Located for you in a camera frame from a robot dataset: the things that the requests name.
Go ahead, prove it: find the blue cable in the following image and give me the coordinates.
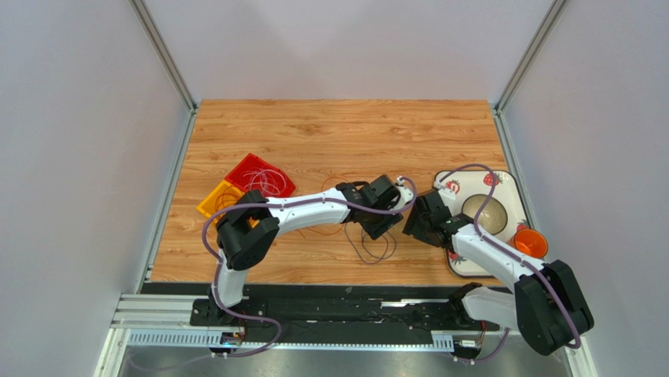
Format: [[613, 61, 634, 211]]
[[343, 221, 398, 265]]

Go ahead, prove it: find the orange round object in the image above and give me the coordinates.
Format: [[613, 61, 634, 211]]
[[508, 229, 549, 258]]

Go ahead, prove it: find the purple left arm hose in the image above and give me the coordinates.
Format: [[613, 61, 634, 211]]
[[201, 176, 419, 362]]

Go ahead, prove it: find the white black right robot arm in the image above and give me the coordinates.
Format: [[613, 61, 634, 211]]
[[403, 188, 594, 356]]

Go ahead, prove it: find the red cable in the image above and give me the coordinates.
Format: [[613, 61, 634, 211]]
[[211, 188, 241, 215]]

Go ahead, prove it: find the pink cable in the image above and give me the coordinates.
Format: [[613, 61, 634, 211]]
[[243, 167, 288, 197]]

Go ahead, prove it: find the red plastic bin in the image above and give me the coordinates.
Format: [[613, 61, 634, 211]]
[[225, 153, 296, 198]]

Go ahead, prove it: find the strawberry pattern tray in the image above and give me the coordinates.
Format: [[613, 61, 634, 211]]
[[433, 170, 530, 278]]

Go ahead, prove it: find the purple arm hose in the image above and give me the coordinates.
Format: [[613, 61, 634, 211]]
[[439, 163, 583, 364], [201, 176, 419, 362]]

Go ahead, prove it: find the yellow plastic bin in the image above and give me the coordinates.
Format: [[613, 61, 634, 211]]
[[196, 180, 244, 218]]

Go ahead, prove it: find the white cable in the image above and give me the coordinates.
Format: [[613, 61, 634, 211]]
[[245, 168, 287, 196]]

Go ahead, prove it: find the beige ceramic bowl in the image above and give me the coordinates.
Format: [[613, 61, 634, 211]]
[[462, 194, 508, 235]]

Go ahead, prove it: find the purple right arm hose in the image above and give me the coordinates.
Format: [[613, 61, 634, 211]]
[[439, 163, 583, 364]]

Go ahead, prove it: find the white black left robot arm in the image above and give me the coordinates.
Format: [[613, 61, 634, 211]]
[[202, 175, 417, 309]]

